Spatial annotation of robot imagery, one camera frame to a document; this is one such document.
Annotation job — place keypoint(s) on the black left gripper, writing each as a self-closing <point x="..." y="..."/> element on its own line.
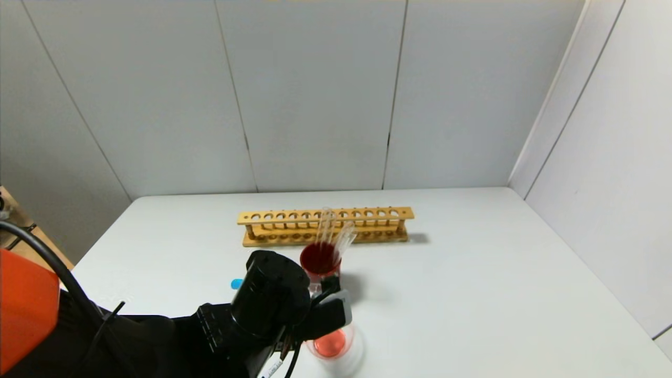
<point x="273" y="289"/>

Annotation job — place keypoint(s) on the test tube with blue pigment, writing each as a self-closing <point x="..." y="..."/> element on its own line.
<point x="237" y="284"/>

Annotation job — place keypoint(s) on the wooden test tube rack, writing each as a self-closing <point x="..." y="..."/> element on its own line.
<point x="367" y="214"/>

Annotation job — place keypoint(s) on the red cup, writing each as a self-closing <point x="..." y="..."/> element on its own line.
<point x="317" y="260"/>

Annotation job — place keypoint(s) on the clear glass beaker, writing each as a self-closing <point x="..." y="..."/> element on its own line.
<point x="333" y="344"/>

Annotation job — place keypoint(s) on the black stand in background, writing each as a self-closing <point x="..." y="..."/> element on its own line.
<point x="13" y="226"/>

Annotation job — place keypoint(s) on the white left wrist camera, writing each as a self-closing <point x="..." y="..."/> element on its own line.
<point x="331" y="315"/>

